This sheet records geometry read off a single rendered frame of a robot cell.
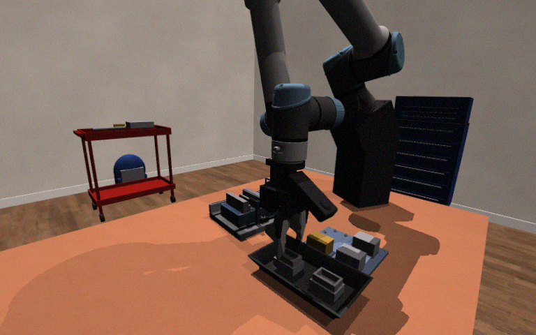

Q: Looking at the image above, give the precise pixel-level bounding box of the yellow rectangular block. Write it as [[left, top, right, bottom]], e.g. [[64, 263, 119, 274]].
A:
[[306, 231, 334, 255]]

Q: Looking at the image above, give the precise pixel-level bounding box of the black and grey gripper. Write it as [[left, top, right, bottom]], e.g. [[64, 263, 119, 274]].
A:
[[260, 158, 309, 260]]

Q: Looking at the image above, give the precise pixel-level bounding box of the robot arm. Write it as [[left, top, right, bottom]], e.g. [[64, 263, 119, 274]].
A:
[[244, 0, 405, 222]]

